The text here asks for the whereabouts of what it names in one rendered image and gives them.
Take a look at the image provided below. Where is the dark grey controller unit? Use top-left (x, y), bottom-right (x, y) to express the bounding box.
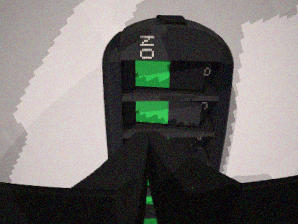
top-left (102, 15), bottom-right (234, 171)

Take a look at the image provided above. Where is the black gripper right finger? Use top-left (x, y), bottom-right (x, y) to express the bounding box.
top-left (148, 131), bottom-right (298, 224)

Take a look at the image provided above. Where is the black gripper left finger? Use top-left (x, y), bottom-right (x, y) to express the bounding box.
top-left (0, 131), bottom-right (149, 224)

